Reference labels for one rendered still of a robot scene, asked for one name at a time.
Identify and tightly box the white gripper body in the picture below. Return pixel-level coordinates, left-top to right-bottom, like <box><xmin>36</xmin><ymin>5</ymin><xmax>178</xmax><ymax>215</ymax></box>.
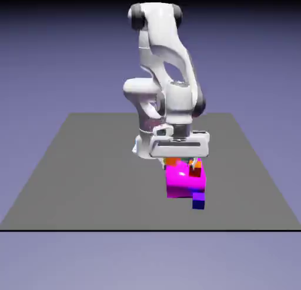
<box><xmin>149</xmin><ymin>130</ymin><xmax>210</xmax><ymax>158</ymax></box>

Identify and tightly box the small blue cube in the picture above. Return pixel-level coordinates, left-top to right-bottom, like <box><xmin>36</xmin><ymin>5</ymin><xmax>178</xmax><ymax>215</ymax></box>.
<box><xmin>192</xmin><ymin>191</ymin><xmax>206</xmax><ymax>211</ymax></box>

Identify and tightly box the large magenta box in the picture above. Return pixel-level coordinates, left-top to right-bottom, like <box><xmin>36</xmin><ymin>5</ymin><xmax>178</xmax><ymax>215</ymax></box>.
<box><xmin>165</xmin><ymin>158</ymin><xmax>207</xmax><ymax>199</ymax></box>

